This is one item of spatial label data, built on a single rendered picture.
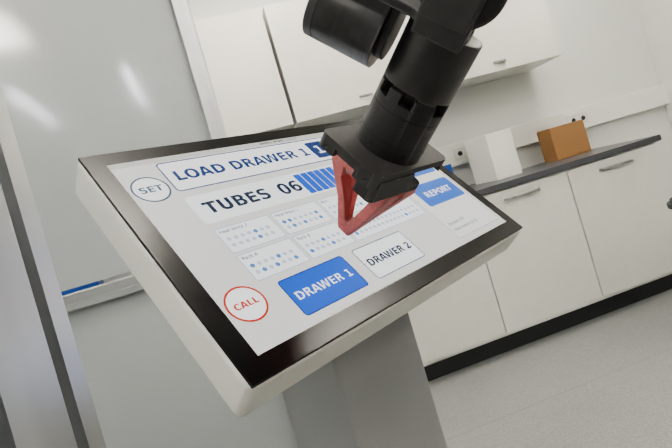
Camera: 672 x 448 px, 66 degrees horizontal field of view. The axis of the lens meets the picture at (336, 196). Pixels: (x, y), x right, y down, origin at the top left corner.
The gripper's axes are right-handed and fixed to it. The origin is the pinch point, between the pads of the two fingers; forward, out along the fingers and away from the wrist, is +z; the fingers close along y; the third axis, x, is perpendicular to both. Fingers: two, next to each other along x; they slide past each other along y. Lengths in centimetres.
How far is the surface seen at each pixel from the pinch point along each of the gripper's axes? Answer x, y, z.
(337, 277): 0.8, -1.8, 7.4
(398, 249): 0.9, -12.6, 7.4
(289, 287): -0.4, 4.0, 7.4
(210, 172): -18.5, 1.1, 7.7
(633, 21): -84, -416, 0
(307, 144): -20.4, -16.5, 7.8
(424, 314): -30, -177, 147
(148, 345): -42, -16, 81
